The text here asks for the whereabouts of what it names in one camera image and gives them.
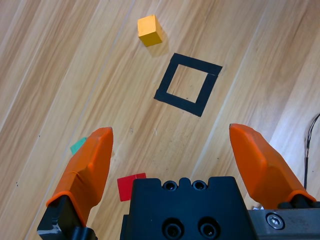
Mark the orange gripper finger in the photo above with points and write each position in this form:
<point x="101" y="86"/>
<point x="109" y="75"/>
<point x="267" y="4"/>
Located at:
<point x="87" y="175"/>
<point x="262" y="170"/>

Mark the green cube block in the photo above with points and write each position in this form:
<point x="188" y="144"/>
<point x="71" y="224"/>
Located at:
<point x="78" y="147"/>

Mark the red cube block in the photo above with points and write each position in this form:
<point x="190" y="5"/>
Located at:
<point x="125" y="187"/>

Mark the yellow cube block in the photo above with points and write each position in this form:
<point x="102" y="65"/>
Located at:
<point x="150" y="30"/>

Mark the black tape square outline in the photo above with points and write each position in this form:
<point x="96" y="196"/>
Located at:
<point x="166" y="82"/>

